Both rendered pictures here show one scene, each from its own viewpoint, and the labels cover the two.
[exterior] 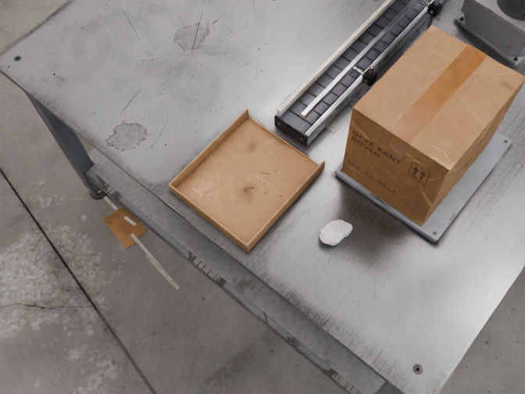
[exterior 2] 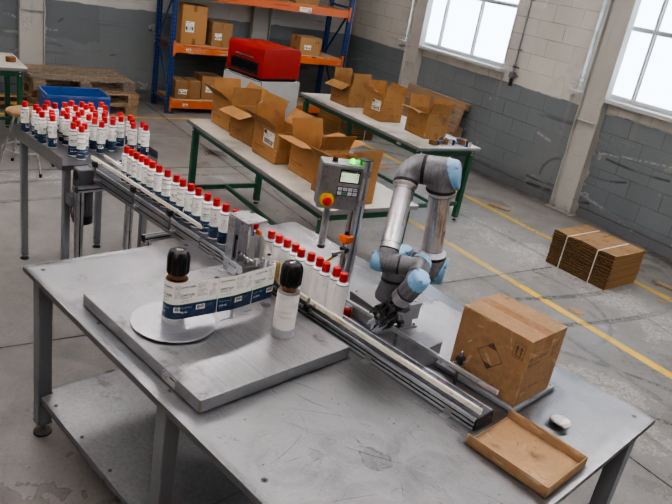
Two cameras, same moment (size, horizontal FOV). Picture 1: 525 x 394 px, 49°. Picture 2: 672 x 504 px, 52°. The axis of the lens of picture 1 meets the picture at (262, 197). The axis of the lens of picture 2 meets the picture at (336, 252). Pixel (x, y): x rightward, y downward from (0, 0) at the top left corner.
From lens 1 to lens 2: 2.41 m
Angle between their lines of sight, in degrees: 71
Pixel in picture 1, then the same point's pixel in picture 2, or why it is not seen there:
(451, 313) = (595, 396)
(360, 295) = (598, 425)
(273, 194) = (534, 443)
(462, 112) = (529, 314)
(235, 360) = not seen: outside the picture
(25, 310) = not seen: outside the picture
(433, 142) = (551, 326)
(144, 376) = not seen: outside the picture
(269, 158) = (504, 439)
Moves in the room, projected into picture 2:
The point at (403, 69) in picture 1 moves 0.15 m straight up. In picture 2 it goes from (502, 321) to (513, 283)
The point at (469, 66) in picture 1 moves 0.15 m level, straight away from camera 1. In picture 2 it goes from (496, 303) to (460, 289)
